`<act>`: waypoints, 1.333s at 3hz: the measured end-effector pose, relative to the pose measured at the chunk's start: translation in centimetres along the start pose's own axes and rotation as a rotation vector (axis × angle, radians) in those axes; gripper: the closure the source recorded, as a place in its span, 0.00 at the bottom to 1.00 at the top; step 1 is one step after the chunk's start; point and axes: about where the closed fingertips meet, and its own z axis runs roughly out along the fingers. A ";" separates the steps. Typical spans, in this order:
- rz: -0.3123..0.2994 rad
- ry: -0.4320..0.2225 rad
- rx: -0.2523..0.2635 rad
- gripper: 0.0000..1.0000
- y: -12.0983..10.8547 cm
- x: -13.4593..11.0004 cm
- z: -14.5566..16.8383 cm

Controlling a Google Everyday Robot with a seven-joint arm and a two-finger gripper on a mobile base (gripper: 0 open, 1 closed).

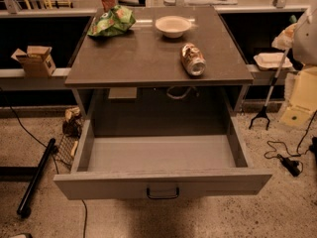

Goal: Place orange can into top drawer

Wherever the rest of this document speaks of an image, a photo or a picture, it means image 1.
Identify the white paper bowl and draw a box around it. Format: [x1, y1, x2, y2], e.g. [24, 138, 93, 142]
[156, 16, 191, 39]

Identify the open grey top drawer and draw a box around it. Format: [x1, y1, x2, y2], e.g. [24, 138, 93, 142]
[53, 118, 271, 199]

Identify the white clamshell food container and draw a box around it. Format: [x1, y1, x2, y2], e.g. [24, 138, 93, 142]
[254, 53, 284, 70]

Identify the black metal leg bar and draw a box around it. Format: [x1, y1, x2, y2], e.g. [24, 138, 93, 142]
[17, 138, 55, 218]

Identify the black drawer handle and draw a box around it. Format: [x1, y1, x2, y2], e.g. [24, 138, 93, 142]
[146, 187, 180, 200]

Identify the reacher grabber tool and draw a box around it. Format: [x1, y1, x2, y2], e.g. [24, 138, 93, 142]
[248, 15, 298, 131]

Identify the black floor cable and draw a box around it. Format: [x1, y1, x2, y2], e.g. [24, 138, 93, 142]
[0, 86, 89, 238]

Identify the wire basket with items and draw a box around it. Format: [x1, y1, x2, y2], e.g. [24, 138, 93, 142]
[57, 107, 82, 169]

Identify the grey cabinet with table top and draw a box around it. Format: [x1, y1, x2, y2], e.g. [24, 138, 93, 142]
[65, 7, 252, 136]

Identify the small cardboard box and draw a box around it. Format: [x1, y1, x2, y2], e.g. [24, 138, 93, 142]
[11, 46, 55, 77]

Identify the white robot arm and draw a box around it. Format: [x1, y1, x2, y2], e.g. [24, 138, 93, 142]
[271, 3, 317, 65]

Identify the black power adapter with cable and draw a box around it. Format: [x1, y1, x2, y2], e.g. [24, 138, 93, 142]
[264, 114, 317, 178]

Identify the green chip bag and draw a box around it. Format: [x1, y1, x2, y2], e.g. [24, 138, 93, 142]
[88, 5, 136, 37]

